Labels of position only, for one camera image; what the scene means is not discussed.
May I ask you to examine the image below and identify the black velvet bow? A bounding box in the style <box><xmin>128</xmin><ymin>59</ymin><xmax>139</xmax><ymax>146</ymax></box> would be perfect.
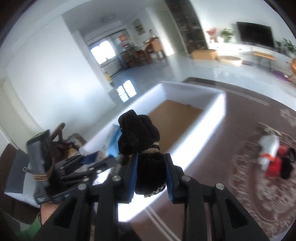
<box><xmin>118</xmin><ymin>109</ymin><xmax>166</xmax><ymax>197</ymax></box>

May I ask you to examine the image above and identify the red snack packet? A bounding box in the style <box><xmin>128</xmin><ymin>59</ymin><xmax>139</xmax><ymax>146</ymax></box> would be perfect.
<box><xmin>265</xmin><ymin>145</ymin><xmax>292</xmax><ymax>180</ymax></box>

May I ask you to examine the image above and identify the white sorting box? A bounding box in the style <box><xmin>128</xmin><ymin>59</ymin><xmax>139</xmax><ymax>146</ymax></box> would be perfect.
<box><xmin>79</xmin><ymin>81</ymin><xmax>227</xmax><ymax>223</ymax></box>

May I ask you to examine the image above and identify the person's left hand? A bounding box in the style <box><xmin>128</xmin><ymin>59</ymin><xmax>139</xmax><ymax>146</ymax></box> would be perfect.
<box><xmin>40</xmin><ymin>202</ymin><xmax>59</xmax><ymax>225</ymax></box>

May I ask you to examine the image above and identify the blue white carton box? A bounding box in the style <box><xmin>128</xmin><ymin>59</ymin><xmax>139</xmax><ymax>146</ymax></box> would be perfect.
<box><xmin>98</xmin><ymin>123</ymin><xmax>121</xmax><ymax>161</ymax></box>

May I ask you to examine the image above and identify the white orange bottle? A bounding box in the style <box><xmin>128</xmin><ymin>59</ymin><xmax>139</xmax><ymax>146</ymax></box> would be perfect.
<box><xmin>257</xmin><ymin>134</ymin><xmax>280</xmax><ymax>171</ymax></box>

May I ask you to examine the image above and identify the dining table with chairs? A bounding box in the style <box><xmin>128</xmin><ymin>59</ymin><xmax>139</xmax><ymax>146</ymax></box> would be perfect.
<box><xmin>120</xmin><ymin>37</ymin><xmax>167</xmax><ymax>68</ymax></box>

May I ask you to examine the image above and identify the cardboard box on floor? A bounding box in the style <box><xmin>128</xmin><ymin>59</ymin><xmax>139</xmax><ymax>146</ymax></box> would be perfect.
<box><xmin>191</xmin><ymin>49</ymin><xmax>218</xmax><ymax>61</ymax></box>

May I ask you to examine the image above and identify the round floor cushion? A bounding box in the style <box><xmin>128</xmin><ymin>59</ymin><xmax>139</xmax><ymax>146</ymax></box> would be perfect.
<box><xmin>217</xmin><ymin>56</ymin><xmax>243</xmax><ymax>67</ymax></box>

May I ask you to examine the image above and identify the dark tall display cabinet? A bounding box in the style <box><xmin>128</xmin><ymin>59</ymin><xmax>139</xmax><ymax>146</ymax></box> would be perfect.
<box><xmin>165</xmin><ymin>0</ymin><xmax>208</xmax><ymax>54</ymax></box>

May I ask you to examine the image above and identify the white tv console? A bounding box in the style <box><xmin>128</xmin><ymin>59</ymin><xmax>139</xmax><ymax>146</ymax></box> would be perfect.
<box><xmin>208</xmin><ymin>43</ymin><xmax>292</xmax><ymax>73</ymax></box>

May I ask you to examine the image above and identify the red flower plant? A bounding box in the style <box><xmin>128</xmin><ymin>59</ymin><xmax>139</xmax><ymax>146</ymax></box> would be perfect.
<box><xmin>206</xmin><ymin>27</ymin><xmax>218</xmax><ymax>43</ymax></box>

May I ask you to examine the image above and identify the orange lounge chair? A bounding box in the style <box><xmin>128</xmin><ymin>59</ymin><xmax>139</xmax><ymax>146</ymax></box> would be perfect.
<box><xmin>286</xmin><ymin>58</ymin><xmax>296</xmax><ymax>85</ymax></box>

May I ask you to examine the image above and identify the wooden bench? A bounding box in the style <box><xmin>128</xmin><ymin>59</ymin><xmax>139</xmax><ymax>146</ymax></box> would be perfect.
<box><xmin>252</xmin><ymin>51</ymin><xmax>276</xmax><ymax>71</ymax></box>

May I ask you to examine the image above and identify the green potted plant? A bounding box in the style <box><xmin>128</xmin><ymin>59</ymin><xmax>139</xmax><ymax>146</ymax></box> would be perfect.
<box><xmin>220</xmin><ymin>28</ymin><xmax>235</xmax><ymax>43</ymax></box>

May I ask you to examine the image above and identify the black flat television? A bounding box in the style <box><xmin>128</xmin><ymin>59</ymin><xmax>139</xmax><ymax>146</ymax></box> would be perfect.
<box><xmin>236</xmin><ymin>22</ymin><xmax>274</xmax><ymax>48</ymax></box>

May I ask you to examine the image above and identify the green plants right of tv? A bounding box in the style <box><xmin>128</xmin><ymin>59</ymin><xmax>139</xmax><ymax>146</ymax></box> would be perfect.
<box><xmin>275</xmin><ymin>38</ymin><xmax>295</xmax><ymax>56</ymax></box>

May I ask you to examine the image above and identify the wall painting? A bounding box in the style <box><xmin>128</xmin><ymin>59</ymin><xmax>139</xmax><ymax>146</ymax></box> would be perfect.
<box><xmin>133</xmin><ymin>19</ymin><xmax>145</xmax><ymax>36</ymax></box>

